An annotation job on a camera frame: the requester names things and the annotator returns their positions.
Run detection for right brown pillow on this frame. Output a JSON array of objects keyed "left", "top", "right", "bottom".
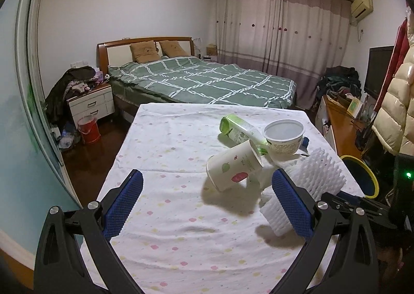
[{"left": 159, "top": 40, "right": 189, "bottom": 58}]

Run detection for wooden bed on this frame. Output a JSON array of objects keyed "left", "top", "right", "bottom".
[{"left": 97, "top": 37, "right": 296, "bottom": 116}]

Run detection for black clothes on cabinet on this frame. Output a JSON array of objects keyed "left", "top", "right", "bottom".
[{"left": 45, "top": 66, "right": 95, "bottom": 129}]

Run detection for white bedside cabinet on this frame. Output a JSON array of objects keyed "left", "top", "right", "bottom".
[{"left": 67, "top": 83, "right": 115, "bottom": 128}]

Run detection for black television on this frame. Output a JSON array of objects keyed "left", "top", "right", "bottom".
[{"left": 364, "top": 46, "right": 394, "bottom": 100}]

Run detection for white plastic bowl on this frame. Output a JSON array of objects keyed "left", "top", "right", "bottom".
[{"left": 263, "top": 119, "right": 305, "bottom": 155}]

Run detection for striped pink curtain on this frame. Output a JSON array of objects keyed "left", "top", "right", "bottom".
[{"left": 215, "top": 0, "right": 351, "bottom": 110}]

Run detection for cream puffer jacket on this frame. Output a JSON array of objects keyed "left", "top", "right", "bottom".
[{"left": 373, "top": 9, "right": 413, "bottom": 156}]

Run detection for sliding wardrobe door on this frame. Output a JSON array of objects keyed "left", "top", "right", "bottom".
[{"left": 1, "top": 0, "right": 80, "bottom": 269}]

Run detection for red garment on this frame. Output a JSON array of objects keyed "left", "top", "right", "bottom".
[{"left": 374, "top": 19, "right": 409, "bottom": 112}]

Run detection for white paper cup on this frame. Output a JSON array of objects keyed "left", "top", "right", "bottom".
[{"left": 206, "top": 140, "right": 263, "bottom": 192}]

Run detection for yellow rimmed trash bin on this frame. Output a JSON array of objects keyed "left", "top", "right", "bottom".
[{"left": 340, "top": 155, "right": 380, "bottom": 199}]

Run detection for brown pillow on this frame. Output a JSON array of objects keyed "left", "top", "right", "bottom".
[
  {"left": 159, "top": 40, "right": 189, "bottom": 58},
  {"left": 130, "top": 41, "right": 161, "bottom": 64}
]

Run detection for wooden sideboard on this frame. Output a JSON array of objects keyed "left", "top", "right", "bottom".
[{"left": 315, "top": 96, "right": 365, "bottom": 159}]

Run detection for green white drink bottle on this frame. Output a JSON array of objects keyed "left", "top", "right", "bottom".
[{"left": 219, "top": 114, "right": 267, "bottom": 156}]

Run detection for green checked duvet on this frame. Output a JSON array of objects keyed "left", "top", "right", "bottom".
[{"left": 108, "top": 56, "right": 296, "bottom": 109}]

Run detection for small cardboard box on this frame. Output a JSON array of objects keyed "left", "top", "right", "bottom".
[{"left": 206, "top": 44, "right": 218, "bottom": 56}]

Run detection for white floral table cloth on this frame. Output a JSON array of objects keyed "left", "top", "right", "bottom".
[{"left": 100, "top": 103, "right": 337, "bottom": 293}]

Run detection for red bucket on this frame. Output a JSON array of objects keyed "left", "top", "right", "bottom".
[{"left": 77, "top": 115, "right": 100, "bottom": 145}]

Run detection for beige air conditioner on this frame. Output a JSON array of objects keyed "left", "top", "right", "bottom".
[{"left": 351, "top": 0, "right": 373, "bottom": 22}]

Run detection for pile of dark clothes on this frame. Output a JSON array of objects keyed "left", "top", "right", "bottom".
[{"left": 316, "top": 66, "right": 361, "bottom": 100}]

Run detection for blue white wrapper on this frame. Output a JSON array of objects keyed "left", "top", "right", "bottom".
[{"left": 299, "top": 137, "right": 309, "bottom": 156}]

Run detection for left brown pillow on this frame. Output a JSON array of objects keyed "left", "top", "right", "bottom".
[{"left": 130, "top": 41, "right": 161, "bottom": 64}]

